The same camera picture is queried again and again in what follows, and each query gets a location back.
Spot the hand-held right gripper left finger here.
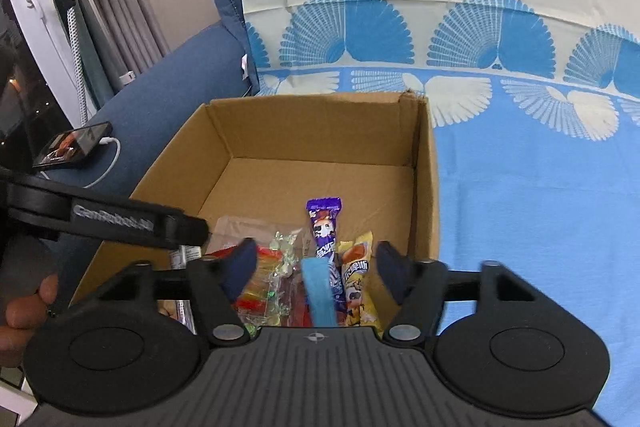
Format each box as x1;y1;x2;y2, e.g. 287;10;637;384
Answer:
92;237;260;345

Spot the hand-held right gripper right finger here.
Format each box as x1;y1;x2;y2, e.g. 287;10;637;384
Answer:
375;241;543;347

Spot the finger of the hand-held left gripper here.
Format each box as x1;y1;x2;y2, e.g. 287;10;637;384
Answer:
169;208;210;252

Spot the yellow cartoon snack packet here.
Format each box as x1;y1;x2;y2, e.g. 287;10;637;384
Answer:
337;232;383;340

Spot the clear bag of colourful candies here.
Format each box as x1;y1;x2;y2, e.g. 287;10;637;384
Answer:
212;216;313;340

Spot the small blue candy packet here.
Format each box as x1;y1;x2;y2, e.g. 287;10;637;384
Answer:
299;257;337;329

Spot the purple snack packet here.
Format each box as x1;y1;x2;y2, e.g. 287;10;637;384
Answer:
305;197;346;315

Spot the cardboard box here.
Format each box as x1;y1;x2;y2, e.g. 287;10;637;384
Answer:
70;89;441;338

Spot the person's left hand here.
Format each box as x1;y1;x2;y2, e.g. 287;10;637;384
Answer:
0;274;60;368

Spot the black smartphone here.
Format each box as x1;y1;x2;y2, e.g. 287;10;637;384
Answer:
32;122;113;170

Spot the dark blue mattress cover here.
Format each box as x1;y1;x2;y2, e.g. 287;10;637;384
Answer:
37;22;251;308

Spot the blue white printed blanket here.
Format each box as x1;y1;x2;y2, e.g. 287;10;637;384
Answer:
245;0;640;423

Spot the white charging cable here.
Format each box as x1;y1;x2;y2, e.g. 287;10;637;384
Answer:
80;136;123;190

